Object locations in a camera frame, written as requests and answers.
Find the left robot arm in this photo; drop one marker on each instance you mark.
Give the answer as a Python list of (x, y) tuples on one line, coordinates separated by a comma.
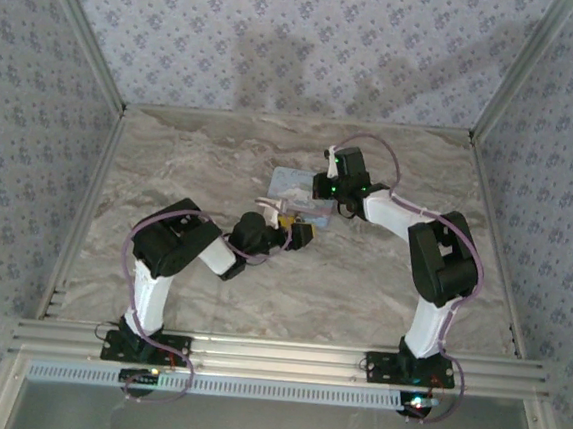
[(148, 298)]

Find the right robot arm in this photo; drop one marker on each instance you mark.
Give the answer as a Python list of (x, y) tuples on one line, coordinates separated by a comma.
[(427, 327)]

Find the light blue plastic bag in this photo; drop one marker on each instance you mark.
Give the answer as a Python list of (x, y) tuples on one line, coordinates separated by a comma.
[(289, 187)]

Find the black control board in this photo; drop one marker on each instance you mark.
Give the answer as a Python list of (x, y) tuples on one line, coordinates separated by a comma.
[(418, 404), (139, 378)]

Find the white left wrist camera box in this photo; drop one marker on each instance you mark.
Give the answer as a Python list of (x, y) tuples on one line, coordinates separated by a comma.
[(273, 207)]

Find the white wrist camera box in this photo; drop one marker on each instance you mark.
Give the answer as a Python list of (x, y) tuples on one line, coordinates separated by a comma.
[(273, 207), (331, 159)]

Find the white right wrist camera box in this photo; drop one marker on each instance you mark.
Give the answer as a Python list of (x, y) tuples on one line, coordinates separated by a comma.
[(331, 159)]

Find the aluminium back frame rail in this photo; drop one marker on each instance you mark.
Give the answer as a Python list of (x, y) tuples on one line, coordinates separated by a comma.
[(300, 119)]

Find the aluminium front frame rail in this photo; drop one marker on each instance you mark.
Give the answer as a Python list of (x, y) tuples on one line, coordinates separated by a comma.
[(279, 357)]

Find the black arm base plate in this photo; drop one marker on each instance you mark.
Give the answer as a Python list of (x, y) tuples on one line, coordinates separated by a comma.
[(378, 368), (110, 347)]

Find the aluminium side frame rail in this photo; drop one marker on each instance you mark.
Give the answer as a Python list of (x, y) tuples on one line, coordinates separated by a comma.
[(86, 207), (497, 243)]

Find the aluminium corner frame post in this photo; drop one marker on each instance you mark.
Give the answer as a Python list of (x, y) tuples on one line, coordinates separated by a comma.
[(522, 69), (84, 31)]

